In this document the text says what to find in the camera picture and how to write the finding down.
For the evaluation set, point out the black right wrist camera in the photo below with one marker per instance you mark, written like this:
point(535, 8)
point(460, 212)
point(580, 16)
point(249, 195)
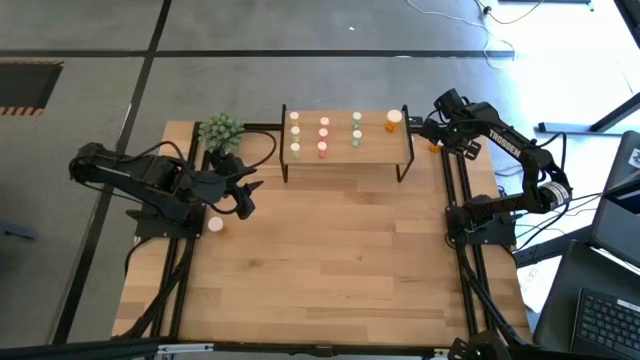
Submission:
point(450, 102)

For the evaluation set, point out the black laptop with keyboard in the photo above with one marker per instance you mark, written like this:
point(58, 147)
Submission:
point(605, 325)

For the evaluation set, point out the small clear medicine bottle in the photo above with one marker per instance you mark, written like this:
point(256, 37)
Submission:
point(295, 147)

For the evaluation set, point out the wide amber medicine bottle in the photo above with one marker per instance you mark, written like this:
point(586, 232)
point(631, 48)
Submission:
point(215, 224)
point(435, 147)
point(394, 119)

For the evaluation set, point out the wooden shelf black metal legs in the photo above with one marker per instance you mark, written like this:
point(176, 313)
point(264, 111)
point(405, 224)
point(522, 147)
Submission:
point(345, 150)

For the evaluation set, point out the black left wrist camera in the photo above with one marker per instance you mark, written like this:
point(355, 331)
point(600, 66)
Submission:
point(245, 202)

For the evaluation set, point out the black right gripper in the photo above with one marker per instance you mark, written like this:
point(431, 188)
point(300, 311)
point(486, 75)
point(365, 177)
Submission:
point(450, 132)

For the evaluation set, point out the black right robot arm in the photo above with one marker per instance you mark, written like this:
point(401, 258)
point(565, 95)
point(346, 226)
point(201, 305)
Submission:
point(525, 155)

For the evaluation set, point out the silver metal bracket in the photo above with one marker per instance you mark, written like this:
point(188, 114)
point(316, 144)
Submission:
point(440, 354)
point(185, 348)

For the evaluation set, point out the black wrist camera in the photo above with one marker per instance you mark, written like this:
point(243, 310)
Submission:
point(245, 202)
point(450, 102)

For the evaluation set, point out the black aluminium rig frame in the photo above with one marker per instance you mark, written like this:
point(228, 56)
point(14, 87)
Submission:
point(194, 130)

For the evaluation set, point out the yellow medicine bottle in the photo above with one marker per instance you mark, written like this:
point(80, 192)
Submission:
point(295, 131)
point(294, 116)

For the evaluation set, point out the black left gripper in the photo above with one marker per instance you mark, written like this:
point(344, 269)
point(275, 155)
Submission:
point(215, 187)

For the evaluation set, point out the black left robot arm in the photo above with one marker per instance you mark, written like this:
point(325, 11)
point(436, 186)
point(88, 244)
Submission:
point(125, 180)

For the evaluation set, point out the black metal desk leg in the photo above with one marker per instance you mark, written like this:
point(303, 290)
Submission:
point(550, 250)
point(575, 127)

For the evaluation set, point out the white printed paper sheet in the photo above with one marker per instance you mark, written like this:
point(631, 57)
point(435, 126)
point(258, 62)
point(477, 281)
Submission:
point(535, 290)

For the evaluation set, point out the grey laptop with sticker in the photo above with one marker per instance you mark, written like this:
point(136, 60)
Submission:
point(615, 220)

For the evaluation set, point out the green succulent in patterned pot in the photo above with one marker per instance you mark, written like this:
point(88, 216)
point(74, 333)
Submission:
point(221, 132)

